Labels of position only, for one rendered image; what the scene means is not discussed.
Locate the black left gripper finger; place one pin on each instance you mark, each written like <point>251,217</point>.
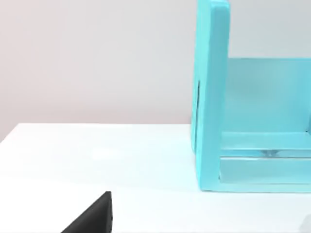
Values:
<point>97,216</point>

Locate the light blue rack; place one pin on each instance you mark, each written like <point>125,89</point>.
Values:
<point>211,97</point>

